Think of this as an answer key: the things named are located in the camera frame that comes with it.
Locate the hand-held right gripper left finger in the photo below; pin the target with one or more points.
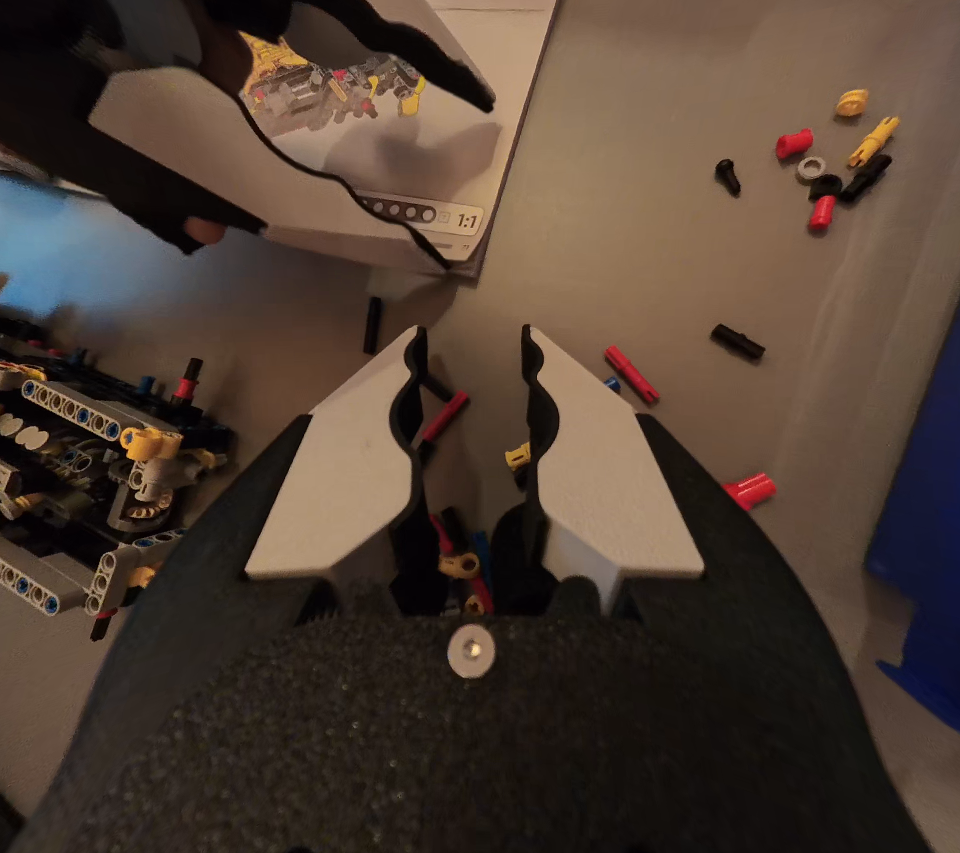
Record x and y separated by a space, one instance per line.
337 493

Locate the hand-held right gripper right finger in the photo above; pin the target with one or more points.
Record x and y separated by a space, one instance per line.
615 493

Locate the toy car chassis model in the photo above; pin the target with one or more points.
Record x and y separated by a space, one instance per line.
75 418

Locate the grey desk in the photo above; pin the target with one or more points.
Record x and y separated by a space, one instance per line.
675 43

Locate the person's left hand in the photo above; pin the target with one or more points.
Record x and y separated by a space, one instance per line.
204 232

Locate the scattered small toy pins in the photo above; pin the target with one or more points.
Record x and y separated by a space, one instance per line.
632 374

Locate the red tipped black pin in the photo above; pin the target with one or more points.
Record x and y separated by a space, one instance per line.
448 414

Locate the black connector pin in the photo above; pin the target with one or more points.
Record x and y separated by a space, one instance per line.
441 388
372 324

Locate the blue plastic bin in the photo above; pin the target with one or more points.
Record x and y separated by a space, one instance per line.
922 493

